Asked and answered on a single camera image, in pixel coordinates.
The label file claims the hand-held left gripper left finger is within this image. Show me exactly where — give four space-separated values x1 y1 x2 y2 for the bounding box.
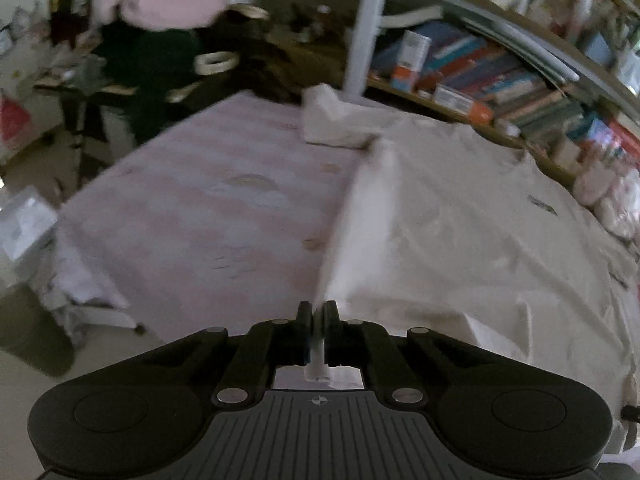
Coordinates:
145 301 315 408

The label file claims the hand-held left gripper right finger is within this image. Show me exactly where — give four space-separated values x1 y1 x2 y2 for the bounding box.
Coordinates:
322 301 482 407

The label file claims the cream white garment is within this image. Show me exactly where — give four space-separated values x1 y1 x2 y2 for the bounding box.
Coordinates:
301 84 640 461

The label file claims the pink checked bedsheet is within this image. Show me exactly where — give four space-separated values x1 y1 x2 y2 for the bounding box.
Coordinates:
30 91 381 351

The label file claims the wooden bookshelf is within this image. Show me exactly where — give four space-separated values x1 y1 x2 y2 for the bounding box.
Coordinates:
365 0 640 191

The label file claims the white tape roll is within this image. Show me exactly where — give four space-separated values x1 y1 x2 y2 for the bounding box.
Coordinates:
194 51 239 77

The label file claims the row of books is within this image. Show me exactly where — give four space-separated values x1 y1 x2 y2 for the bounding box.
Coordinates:
370 0 640 171

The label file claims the white storage box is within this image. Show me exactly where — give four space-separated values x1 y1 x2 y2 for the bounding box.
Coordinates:
0 185 59 263

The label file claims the dark clothing pile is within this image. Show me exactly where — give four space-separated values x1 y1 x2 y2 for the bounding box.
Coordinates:
94 19 203 147

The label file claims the pink white plush toy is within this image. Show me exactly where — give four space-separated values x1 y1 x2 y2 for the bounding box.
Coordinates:
571 167 640 243

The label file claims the pink cushion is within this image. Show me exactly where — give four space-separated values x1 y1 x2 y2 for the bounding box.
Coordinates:
91 0 229 32

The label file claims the red white bag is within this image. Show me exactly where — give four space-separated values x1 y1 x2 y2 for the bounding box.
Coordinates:
0 89 32 148

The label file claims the white bed post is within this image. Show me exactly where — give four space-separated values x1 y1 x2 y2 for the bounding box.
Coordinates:
344 0 398 102

